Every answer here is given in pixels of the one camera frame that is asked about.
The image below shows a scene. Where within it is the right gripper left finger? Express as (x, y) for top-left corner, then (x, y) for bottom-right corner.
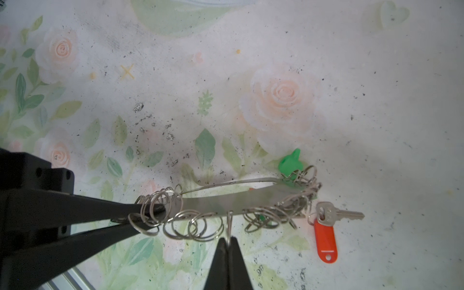
(204, 238), (230, 290)

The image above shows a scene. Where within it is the green key tag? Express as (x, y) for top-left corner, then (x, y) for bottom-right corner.
(277, 149), (304, 181)

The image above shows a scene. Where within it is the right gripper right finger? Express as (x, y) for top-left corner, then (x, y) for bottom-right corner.
(228, 237), (253, 290)

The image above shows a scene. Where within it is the key with red tag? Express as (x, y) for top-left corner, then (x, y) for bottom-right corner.
(312, 201), (365, 263)

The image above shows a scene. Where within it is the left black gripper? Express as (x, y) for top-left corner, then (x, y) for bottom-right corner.
(1, 149), (149, 290)

